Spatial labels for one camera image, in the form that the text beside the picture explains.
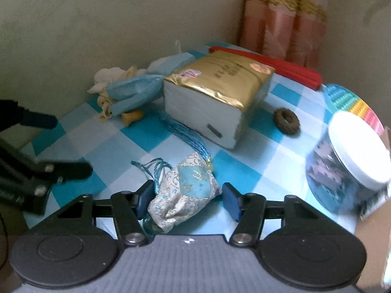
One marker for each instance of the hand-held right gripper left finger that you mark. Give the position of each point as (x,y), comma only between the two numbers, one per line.
(143,200)

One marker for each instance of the blue checkered tablecloth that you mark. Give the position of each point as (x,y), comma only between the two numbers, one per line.
(91,134)

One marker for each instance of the gold wrapped tissue pack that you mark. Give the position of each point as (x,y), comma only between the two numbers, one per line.
(213,97)

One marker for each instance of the blue brocade sachet with tassel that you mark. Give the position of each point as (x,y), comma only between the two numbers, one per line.
(183,195)

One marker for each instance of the small yellow soft item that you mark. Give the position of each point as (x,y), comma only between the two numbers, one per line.
(133,118)

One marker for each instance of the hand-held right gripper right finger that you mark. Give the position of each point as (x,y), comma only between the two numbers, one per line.
(230,201)

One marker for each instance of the rainbow bubble pop toy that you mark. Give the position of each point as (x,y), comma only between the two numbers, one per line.
(351,103)

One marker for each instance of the red folded fan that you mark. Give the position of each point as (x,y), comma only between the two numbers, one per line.
(293,70)

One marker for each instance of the pink curtain with gold band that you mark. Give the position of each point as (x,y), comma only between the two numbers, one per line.
(281,21)

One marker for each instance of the clear jar with white lid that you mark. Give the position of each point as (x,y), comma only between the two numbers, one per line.
(354,146)

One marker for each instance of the cardboard box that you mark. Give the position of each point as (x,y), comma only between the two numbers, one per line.
(375,244)

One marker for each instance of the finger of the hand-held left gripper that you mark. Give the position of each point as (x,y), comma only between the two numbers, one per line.
(73,171)
(33,118)

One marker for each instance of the white cloth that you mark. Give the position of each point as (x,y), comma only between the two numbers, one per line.
(105,77)

